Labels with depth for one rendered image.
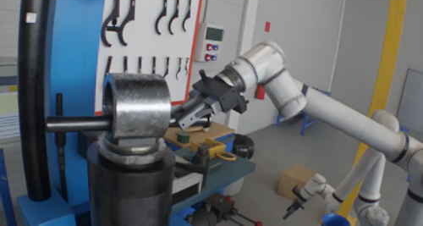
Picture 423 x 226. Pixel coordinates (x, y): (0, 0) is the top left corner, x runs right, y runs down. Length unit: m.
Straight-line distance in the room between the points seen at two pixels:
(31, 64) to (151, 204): 0.50
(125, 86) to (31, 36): 0.37
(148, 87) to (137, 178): 0.18
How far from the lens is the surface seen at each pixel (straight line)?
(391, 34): 2.88
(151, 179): 0.57
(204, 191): 1.30
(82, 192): 1.13
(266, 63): 0.73
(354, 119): 0.94
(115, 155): 0.57
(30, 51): 0.81
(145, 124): 0.55
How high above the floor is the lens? 1.75
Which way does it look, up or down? 14 degrees down
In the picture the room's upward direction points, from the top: 9 degrees clockwise
